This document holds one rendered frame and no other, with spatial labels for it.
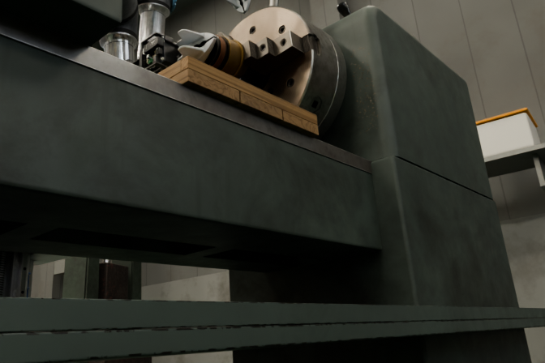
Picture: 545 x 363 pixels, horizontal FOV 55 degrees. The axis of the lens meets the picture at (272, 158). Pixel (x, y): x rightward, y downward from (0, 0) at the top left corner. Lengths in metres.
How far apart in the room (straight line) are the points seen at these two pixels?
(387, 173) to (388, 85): 0.20
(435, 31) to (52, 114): 4.59
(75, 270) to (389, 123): 4.49
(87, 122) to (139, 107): 0.08
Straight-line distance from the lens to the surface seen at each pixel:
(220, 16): 6.68
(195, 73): 0.73
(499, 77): 4.67
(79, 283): 5.28
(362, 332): 0.68
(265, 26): 1.18
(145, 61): 1.09
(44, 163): 0.57
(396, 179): 1.05
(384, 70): 1.17
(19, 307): 0.39
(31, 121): 0.58
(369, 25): 1.21
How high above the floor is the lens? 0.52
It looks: 20 degrees up
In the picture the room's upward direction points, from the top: 4 degrees counter-clockwise
